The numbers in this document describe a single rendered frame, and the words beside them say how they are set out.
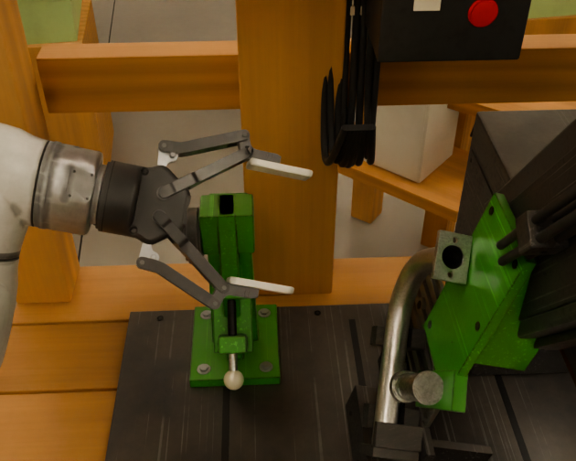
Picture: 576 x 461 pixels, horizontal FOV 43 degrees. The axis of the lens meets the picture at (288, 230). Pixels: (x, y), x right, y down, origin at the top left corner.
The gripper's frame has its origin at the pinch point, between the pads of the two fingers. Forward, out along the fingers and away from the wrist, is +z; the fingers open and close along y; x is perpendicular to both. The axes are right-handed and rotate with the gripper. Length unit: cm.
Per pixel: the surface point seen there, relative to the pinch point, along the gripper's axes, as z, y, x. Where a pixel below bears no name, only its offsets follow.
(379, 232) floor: 73, 30, 183
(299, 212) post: 7.5, 7.1, 30.5
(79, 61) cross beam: -28.3, 22.0, 28.0
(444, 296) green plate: 20.5, -3.9, 2.9
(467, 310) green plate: 20.6, -5.4, -3.4
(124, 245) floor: -19, 10, 199
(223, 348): -1.7, -14.6, 22.0
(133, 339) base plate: -13.5, -16.0, 38.2
